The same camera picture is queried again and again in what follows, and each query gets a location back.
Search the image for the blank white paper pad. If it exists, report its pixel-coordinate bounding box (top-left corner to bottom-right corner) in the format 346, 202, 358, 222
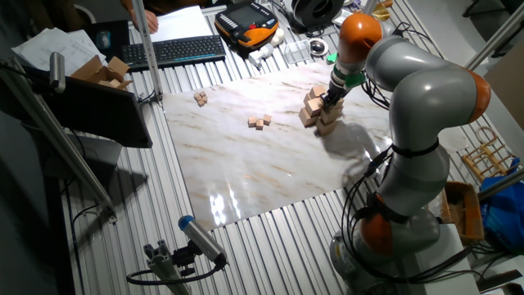
149, 4, 215, 43

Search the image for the silver cylindrical camera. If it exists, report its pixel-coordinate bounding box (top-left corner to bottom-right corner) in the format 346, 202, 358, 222
48, 52, 67, 93

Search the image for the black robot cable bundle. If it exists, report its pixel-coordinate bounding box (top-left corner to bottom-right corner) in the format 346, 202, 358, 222
339, 20, 488, 286

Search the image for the short aluminium profile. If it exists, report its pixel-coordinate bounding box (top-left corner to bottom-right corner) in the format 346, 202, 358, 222
142, 239, 192, 295

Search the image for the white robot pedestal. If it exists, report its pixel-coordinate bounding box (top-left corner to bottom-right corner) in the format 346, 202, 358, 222
403, 223, 481, 295

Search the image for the white power adapter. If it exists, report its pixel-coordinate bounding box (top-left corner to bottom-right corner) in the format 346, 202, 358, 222
247, 43, 274, 69

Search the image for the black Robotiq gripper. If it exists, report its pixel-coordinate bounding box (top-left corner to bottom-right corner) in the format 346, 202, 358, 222
321, 79, 348, 112

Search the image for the round metal tin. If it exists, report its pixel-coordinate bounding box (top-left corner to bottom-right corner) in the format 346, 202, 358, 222
309, 38, 330, 58

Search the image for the grey computer mouse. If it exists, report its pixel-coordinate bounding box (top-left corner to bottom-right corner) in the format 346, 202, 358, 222
96, 30, 112, 50

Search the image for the orange black teach pendant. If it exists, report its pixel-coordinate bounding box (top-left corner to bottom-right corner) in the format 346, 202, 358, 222
214, 1, 280, 53

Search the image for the white marble pattern mat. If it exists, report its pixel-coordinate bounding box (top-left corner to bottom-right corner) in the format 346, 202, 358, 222
162, 61, 394, 231

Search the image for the white printed paper sheet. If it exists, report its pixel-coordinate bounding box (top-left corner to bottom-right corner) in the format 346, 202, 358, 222
11, 27, 96, 77
67, 29, 108, 66

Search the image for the black camera cable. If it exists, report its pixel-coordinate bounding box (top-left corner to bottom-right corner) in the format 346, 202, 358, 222
125, 260, 227, 287

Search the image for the black camera bracket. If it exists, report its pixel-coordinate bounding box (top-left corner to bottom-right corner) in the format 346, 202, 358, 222
171, 241, 198, 278

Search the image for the blue bag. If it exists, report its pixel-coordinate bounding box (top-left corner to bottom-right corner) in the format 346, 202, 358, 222
479, 157, 524, 251

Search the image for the person's right hand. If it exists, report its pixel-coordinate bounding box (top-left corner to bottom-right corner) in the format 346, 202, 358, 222
129, 7, 160, 35

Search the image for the white button control box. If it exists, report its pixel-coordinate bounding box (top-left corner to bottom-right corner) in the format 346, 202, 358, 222
332, 7, 354, 26

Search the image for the black filament spool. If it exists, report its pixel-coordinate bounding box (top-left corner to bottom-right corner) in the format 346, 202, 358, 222
285, 0, 346, 30

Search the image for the aluminium frame post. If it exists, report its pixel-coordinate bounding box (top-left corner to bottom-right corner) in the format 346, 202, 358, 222
0, 57, 119, 225
477, 168, 524, 202
463, 2, 524, 74
130, 0, 165, 104

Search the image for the silver camera with blue end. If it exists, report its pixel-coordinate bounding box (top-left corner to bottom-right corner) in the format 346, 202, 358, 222
178, 215, 228, 267

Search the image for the black mouse pad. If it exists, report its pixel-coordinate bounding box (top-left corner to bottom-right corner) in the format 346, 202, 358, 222
84, 19, 131, 62

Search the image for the brown cardboard panel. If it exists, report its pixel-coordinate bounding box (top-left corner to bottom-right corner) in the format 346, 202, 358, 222
484, 51, 524, 120

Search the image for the wooden rack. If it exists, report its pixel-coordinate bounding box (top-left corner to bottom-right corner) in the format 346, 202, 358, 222
461, 125, 517, 184

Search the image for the black monitor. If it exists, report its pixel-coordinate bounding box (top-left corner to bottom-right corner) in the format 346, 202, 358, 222
0, 65, 154, 149

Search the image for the brown cardboard box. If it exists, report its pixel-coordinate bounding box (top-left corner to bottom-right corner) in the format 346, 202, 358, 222
440, 180, 486, 246

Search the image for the clear plastic box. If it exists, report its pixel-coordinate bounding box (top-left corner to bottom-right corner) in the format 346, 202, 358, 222
282, 39, 312, 66

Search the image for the white egg-shaped object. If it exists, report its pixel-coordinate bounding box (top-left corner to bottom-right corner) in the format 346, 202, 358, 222
269, 27, 286, 47

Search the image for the open cardboard box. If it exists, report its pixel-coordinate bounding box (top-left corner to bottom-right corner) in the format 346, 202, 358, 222
70, 55, 134, 91

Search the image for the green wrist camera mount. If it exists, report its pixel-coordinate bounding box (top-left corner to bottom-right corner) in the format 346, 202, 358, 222
326, 52, 366, 90

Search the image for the black computer keyboard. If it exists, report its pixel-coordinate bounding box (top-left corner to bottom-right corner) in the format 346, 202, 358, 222
120, 34, 227, 73

